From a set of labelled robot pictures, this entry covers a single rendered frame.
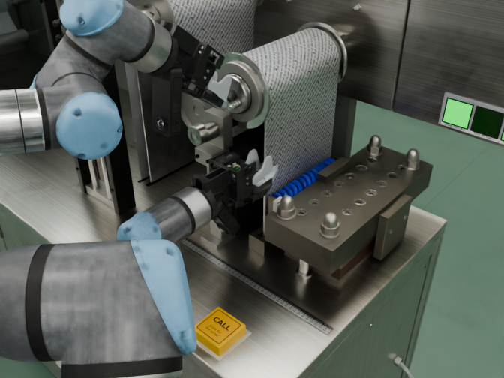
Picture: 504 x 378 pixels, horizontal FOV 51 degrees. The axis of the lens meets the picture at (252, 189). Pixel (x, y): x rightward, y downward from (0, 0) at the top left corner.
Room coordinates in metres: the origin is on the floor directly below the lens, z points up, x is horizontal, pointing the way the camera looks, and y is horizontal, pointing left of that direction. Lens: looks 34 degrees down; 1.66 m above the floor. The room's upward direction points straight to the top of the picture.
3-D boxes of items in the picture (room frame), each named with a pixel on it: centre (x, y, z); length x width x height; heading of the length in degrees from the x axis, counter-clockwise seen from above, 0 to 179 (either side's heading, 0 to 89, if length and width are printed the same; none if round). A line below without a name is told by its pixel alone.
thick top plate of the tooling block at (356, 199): (0.93, -0.22, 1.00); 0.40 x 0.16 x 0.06; 138
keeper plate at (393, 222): (0.88, -0.30, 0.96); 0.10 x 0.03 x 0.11; 138
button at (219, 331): (0.65, 0.06, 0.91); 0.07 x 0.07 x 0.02; 48
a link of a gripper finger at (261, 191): (0.84, 0.00, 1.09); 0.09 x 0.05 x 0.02; 137
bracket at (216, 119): (0.93, 0.08, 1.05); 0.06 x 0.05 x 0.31; 138
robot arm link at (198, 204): (0.75, 0.11, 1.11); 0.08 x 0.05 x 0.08; 48
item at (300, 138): (0.99, -0.10, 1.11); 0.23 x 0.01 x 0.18; 138
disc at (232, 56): (0.93, 0.02, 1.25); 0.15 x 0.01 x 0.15; 48
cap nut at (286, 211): (0.84, -0.07, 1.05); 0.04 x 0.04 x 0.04
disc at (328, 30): (1.12, -0.14, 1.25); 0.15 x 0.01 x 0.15; 48
